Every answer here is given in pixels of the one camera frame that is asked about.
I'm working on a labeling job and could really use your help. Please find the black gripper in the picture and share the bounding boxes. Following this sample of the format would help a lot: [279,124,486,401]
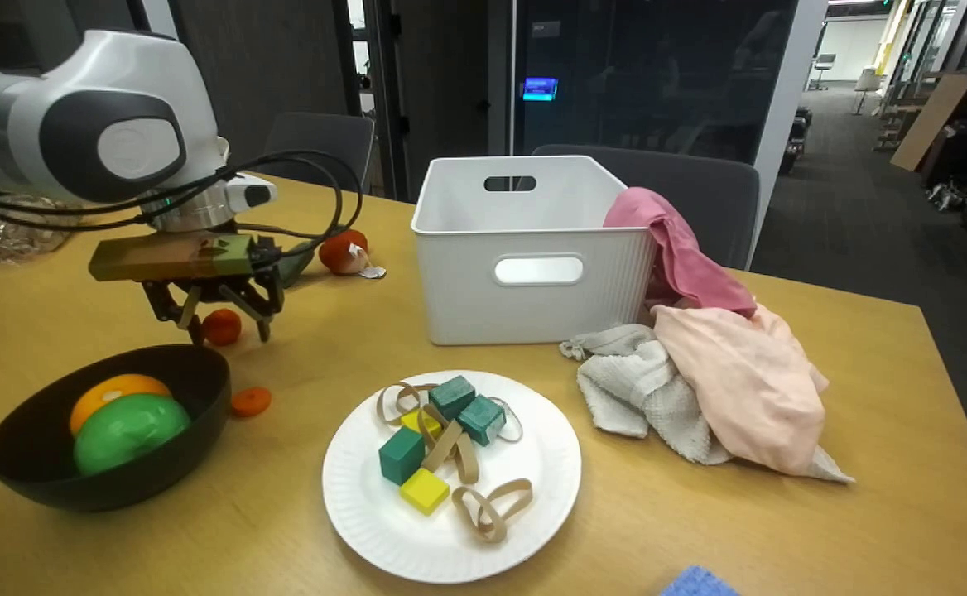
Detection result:
[134,268,289,347]

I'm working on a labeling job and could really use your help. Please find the orange fruit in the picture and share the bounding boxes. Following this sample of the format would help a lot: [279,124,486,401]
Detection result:
[66,370,174,437]

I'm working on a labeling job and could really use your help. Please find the green toy vegetable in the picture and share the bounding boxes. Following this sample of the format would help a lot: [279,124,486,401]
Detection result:
[70,389,195,479]

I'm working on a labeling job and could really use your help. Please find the black bowl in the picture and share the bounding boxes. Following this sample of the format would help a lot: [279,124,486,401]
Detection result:
[0,339,234,516]

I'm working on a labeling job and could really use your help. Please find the small red toy tomato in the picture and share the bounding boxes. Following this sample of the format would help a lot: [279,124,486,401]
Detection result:
[197,305,245,352]

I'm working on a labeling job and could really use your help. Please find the orange toy carrot slice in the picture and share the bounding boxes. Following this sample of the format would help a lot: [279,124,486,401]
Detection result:
[226,383,275,421]

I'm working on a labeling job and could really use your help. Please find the red plush vegetable toy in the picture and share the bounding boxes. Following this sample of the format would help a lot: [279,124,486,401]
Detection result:
[270,225,390,285]

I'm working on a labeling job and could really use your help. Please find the tan rubber band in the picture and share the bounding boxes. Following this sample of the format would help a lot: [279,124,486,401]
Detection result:
[486,394,526,448]
[451,473,536,547]
[418,413,484,487]
[373,378,442,430]

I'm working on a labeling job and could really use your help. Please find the grey chair with wide back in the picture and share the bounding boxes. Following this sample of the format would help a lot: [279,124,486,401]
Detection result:
[248,109,379,198]

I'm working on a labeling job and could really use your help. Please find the yellow wooden block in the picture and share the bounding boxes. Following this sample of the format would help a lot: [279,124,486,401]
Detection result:
[397,408,442,441]
[393,463,452,516]

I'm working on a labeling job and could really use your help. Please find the green wooden block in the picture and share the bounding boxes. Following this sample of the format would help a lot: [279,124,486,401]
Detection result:
[424,370,480,421]
[373,423,429,487]
[452,389,510,449]

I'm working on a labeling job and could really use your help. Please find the white paper plate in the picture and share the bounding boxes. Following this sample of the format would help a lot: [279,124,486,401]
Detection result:
[316,366,586,587]

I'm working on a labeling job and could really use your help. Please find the white plastic bin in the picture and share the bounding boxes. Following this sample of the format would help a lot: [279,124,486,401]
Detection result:
[406,153,656,347]

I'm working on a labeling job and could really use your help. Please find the blue lit screen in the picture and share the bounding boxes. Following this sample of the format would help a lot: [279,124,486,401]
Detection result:
[515,72,563,105]

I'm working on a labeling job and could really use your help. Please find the grey cloth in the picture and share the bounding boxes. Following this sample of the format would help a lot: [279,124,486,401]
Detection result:
[556,320,853,487]

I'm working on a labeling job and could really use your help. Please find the dark pink cloth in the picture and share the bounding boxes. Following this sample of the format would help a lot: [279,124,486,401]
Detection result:
[600,183,757,320]

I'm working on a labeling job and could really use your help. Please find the grey chair with low back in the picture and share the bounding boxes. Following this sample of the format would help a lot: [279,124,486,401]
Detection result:
[528,137,765,275]

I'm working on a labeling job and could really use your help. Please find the light pink cloth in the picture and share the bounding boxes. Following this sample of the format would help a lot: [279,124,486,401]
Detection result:
[650,302,831,479]

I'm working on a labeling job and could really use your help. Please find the blue sponge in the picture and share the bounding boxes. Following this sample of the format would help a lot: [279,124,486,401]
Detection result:
[656,562,746,596]

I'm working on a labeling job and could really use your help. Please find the leaning cardboard sheet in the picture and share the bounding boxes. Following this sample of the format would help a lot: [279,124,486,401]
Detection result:
[887,69,967,176]

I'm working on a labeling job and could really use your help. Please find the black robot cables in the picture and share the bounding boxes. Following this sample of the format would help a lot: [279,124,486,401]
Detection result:
[0,150,367,246]

